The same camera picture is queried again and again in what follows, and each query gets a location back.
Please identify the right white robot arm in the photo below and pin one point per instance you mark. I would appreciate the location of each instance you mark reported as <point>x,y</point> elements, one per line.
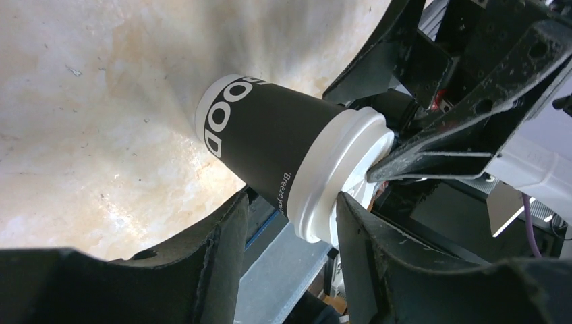
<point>536,160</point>

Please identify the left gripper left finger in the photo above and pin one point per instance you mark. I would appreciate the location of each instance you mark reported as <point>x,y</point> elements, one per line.
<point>192,277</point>

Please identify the black paper coffee cup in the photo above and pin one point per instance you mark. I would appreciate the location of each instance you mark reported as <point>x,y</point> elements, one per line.
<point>282,143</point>

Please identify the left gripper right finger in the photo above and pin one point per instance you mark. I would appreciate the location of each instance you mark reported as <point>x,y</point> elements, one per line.
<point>391,277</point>

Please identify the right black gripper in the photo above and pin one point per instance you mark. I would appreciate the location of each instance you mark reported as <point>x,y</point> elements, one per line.
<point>491,65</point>

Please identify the white plastic cup lid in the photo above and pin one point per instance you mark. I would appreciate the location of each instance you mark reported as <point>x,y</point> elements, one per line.
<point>339,170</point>

